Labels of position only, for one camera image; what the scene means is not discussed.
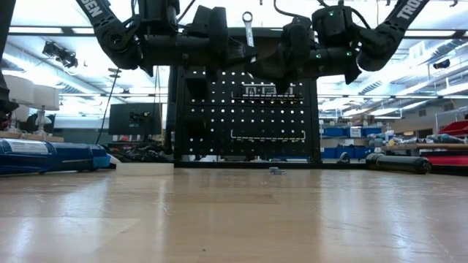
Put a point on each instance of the red tray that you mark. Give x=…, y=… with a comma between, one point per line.
x=455, y=128

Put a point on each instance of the black background monitor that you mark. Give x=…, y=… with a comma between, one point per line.
x=124, y=120

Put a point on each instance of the black ceiling camera cluster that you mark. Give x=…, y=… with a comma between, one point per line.
x=62, y=56

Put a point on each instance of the large white lampshade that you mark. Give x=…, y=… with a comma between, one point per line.
x=20, y=89

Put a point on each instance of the small black ceiling camera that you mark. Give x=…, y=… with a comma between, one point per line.
x=442, y=64

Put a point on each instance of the black rig frame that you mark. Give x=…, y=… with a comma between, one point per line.
x=219, y=165

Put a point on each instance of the black pegboard cabinet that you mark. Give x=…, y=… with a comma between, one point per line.
x=219, y=120

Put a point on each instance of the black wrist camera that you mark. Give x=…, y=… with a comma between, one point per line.
x=298, y=33
x=212, y=20

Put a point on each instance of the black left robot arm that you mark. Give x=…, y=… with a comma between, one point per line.
x=109, y=36

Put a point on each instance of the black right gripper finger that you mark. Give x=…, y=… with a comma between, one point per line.
x=257, y=63

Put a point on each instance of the black cylindrical tube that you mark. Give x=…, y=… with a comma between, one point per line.
x=396, y=163

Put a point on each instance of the blue caulking gun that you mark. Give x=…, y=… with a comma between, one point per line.
x=55, y=157

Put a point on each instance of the white table lamp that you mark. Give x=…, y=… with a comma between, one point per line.
x=45, y=96

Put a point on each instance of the blue storage bin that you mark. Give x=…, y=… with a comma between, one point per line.
x=372, y=131
x=347, y=152
x=334, y=132

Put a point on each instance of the white tape roll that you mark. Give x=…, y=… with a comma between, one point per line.
x=144, y=169

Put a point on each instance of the small red bin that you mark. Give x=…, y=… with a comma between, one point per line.
x=448, y=161

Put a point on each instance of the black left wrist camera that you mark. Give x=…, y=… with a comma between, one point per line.
x=212, y=20

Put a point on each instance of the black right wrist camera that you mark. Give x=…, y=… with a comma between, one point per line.
x=298, y=33

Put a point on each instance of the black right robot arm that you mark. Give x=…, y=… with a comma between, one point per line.
x=380, y=40

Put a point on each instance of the wooden background table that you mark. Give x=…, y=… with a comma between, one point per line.
x=431, y=146

